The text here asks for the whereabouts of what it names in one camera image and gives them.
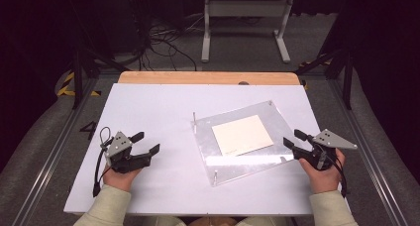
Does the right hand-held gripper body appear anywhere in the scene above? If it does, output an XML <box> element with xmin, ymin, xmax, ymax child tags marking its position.
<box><xmin>291</xmin><ymin>129</ymin><xmax>359</xmax><ymax>171</ymax></box>

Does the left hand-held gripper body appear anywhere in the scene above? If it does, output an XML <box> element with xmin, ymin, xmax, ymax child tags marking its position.
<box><xmin>104</xmin><ymin>130</ymin><xmax>153</xmax><ymax>174</ymax></box>

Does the painting print card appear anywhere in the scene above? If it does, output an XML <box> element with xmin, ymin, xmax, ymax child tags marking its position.
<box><xmin>211</xmin><ymin>114</ymin><xmax>275</xmax><ymax>158</ymax></box>

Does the clear acrylic photo frame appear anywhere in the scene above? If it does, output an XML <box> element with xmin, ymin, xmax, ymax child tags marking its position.
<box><xmin>190</xmin><ymin>100</ymin><xmax>295</xmax><ymax>187</ymax></box>

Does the person's left hand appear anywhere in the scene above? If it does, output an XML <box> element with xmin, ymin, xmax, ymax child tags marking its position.
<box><xmin>102</xmin><ymin>165</ymin><xmax>144</xmax><ymax>192</ymax></box>

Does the person's right hand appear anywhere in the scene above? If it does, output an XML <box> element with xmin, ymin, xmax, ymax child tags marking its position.
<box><xmin>298</xmin><ymin>148</ymin><xmax>347</xmax><ymax>195</ymax></box>

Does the white table board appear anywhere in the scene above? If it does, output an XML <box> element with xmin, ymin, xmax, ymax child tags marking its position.
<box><xmin>63</xmin><ymin>82</ymin><xmax>352</xmax><ymax>217</ymax></box>

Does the black metal stand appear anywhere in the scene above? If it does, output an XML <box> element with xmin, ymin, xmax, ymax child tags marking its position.
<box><xmin>294</xmin><ymin>47</ymin><xmax>357</xmax><ymax>111</ymax></box>
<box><xmin>69</xmin><ymin>46</ymin><xmax>132</xmax><ymax>110</ymax></box>

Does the wooden table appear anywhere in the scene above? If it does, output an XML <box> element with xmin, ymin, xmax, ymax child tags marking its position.
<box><xmin>117</xmin><ymin>70</ymin><xmax>301</xmax><ymax>86</ymax></box>

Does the white metal stand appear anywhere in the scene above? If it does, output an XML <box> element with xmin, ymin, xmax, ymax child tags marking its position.
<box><xmin>200</xmin><ymin>0</ymin><xmax>296</xmax><ymax>64</ymax></box>

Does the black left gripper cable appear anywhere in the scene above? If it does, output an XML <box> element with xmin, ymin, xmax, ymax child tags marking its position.
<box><xmin>92</xmin><ymin>126</ymin><xmax>115</xmax><ymax>198</ymax></box>

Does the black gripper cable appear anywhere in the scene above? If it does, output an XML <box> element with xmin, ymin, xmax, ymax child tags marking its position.
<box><xmin>92</xmin><ymin>126</ymin><xmax>115</xmax><ymax>198</ymax></box>
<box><xmin>325</xmin><ymin>146</ymin><xmax>349</xmax><ymax>199</ymax></box>

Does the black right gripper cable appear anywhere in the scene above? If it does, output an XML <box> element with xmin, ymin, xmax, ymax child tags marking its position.
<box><xmin>325</xmin><ymin>146</ymin><xmax>349</xmax><ymax>199</ymax></box>

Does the aluminium floor rail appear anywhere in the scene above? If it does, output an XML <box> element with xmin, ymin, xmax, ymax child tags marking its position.
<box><xmin>11</xmin><ymin>76</ymin><xmax>100</xmax><ymax>226</ymax></box>
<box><xmin>329</xmin><ymin>78</ymin><xmax>411</xmax><ymax>226</ymax></box>

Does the black floor cable bundle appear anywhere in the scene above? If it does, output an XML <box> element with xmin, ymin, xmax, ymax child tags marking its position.
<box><xmin>127</xmin><ymin>16</ymin><xmax>206</xmax><ymax>72</ymax></box>

